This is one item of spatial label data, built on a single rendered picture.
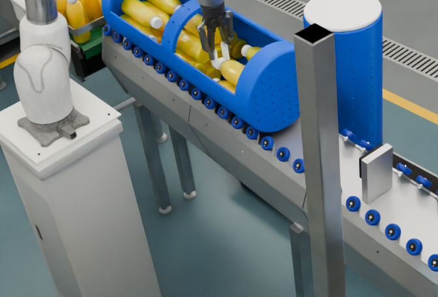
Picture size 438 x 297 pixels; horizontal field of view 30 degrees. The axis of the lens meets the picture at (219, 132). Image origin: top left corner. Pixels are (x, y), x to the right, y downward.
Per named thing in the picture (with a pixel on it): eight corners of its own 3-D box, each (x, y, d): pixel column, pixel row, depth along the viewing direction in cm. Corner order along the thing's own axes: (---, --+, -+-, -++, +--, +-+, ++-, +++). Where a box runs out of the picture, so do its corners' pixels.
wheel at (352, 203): (360, 200, 226) (364, 200, 227) (348, 192, 229) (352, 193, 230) (352, 214, 227) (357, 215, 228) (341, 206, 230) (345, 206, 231)
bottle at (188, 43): (216, 44, 272) (184, 25, 284) (199, 43, 267) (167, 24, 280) (210, 64, 274) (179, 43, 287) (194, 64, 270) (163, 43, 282)
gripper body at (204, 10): (208, 10, 246) (212, 36, 251) (230, -1, 249) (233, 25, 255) (193, 2, 251) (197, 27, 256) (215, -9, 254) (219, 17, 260)
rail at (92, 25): (77, 36, 320) (75, 29, 318) (76, 35, 321) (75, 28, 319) (161, -4, 336) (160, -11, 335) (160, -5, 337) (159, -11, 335)
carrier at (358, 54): (384, 166, 358) (319, 163, 364) (384, -9, 303) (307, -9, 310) (380, 212, 337) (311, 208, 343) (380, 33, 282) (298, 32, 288)
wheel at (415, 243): (422, 243, 211) (426, 243, 212) (408, 234, 214) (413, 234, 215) (414, 258, 212) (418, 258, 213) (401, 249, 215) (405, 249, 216)
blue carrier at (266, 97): (253, 148, 255) (242, 75, 237) (110, 44, 313) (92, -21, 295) (321, 107, 266) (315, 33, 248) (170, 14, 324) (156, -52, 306)
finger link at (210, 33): (217, 19, 252) (213, 21, 251) (216, 53, 258) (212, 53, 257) (209, 15, 255) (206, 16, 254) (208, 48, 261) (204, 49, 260)
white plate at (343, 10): (383, -11, 302) (383, -9, 303) (308, -11, 309) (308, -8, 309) (379, 29, 281) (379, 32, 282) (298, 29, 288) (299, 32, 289)
